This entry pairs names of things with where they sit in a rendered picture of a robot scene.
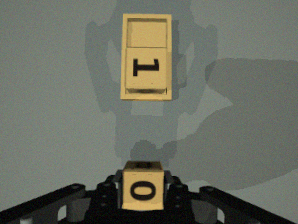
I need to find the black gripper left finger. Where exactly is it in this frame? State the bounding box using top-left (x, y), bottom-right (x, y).
top-left (0, 170), bottom-right (123, 224)

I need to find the tan rectangular tray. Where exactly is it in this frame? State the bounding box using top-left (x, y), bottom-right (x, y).
top-left (121, 14), bottom-right (172, 101)

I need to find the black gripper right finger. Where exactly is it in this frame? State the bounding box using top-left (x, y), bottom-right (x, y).
top-left (161, 170), bottom-right (296, 224)

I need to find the tan cube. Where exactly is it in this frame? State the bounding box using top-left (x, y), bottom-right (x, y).
top-left (124, 47), bottom-right (168, 94)
top-left (122, 161), bottom-right (164, 210)

